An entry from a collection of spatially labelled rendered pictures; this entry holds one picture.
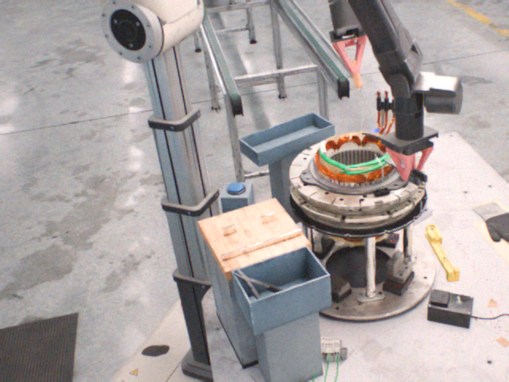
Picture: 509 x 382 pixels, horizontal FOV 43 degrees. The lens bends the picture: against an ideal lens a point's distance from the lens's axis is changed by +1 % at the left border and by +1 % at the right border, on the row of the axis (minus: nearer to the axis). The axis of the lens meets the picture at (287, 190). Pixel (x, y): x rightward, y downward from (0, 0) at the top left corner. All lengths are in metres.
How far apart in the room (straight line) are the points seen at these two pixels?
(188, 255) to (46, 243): 1.69
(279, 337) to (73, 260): 2.09
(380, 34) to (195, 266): 0.99
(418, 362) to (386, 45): 0.70
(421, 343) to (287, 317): 0.38
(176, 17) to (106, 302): 1.73
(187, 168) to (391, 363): 0.71
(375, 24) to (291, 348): 0.66
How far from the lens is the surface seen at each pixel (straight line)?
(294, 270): 1.34
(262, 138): 1.79
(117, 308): 2.93
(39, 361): 2.81
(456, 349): 1.51
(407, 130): 1.27
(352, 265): 1.71
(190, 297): 1.97
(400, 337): 1.52
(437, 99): 1.23
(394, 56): 1.17
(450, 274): 1.65
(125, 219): 3.48
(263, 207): 1.45
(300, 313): 1.27
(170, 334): 2.35
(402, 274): 1.60
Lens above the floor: 1.87
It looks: 33 degrees down
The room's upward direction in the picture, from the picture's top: 6 degrees counter-clockwise
